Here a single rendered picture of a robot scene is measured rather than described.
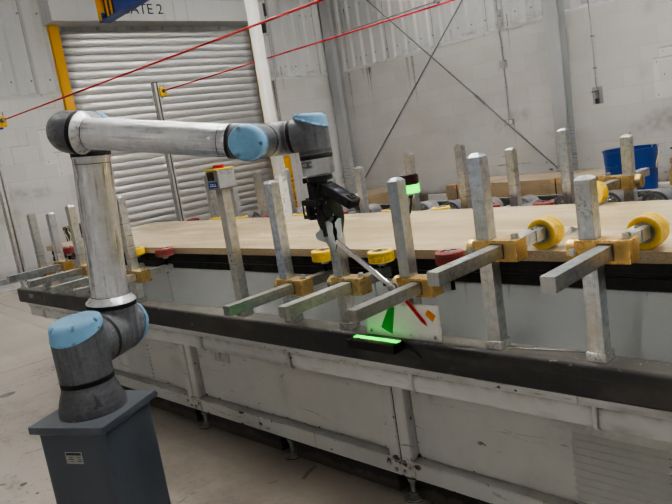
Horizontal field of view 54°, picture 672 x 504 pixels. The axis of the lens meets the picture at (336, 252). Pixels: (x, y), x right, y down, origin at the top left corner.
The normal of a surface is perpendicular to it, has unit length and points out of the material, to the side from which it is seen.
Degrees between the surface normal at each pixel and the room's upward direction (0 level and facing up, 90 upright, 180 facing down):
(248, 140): 91
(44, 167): 90
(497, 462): 90
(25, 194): 90
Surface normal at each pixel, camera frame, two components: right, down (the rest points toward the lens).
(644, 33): -0.73, 0.22
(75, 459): -0.31, 0.21
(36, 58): 0.66, 0.03
